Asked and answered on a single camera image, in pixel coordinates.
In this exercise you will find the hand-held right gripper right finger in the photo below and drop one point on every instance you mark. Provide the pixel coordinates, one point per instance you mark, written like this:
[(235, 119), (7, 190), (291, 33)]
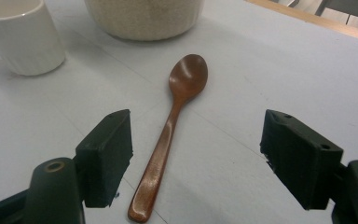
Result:
[(298, 158)]

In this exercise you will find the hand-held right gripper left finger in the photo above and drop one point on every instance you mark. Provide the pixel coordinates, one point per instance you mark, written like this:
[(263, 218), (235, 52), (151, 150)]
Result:
[(104, 161)]

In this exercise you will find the brown wooden spoon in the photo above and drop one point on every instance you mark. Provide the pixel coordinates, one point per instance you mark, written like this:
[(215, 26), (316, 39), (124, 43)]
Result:
[(186, 77)]

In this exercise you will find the white cup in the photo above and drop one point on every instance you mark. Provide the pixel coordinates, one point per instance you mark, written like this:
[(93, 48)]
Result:
[(24, 40)]

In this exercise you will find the beige rice container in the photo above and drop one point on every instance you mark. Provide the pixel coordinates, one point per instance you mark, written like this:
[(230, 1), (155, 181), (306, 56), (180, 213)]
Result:
[(146, 18)]

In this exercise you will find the white table cover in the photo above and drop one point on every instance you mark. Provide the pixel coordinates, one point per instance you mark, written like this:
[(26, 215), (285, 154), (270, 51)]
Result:
[(261, 81)]

